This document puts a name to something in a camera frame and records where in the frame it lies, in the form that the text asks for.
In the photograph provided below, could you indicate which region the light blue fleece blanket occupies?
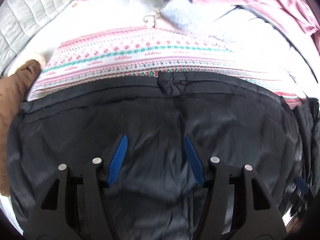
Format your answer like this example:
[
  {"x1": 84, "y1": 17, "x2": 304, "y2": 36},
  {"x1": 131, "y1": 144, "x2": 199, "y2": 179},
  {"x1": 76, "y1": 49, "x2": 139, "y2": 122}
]
[{"x1": 161, "y1": 0, "x2": 237, "y2": 34}]

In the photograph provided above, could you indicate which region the grey quilted headboard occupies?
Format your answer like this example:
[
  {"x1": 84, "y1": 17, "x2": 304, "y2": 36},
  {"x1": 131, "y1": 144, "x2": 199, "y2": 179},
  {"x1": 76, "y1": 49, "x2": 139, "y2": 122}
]
[{"x1": 1, "y1": 0, "x2": 72, "y2": 73}]

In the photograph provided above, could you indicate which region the black quilted puffer jacket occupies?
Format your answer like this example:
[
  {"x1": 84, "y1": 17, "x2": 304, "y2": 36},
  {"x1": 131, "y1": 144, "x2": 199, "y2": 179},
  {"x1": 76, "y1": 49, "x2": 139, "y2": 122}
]
[{"x1": 7, "y1": 72, "x2": 319, "y2": 239}]

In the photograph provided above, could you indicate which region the white grey bed sheet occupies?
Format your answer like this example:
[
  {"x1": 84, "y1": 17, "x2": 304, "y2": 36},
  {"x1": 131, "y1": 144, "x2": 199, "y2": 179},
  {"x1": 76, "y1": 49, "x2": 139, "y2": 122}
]
[{"x1": 0, "y1": 0, "x2": 320, "y2": 230}]

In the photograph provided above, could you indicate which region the folded brown blanket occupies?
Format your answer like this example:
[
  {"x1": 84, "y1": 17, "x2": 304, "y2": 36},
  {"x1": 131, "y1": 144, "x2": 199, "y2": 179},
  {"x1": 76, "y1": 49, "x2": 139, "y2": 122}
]
[{"x1": 0, "y1": 60, "x2": 41, "y2": 197}]

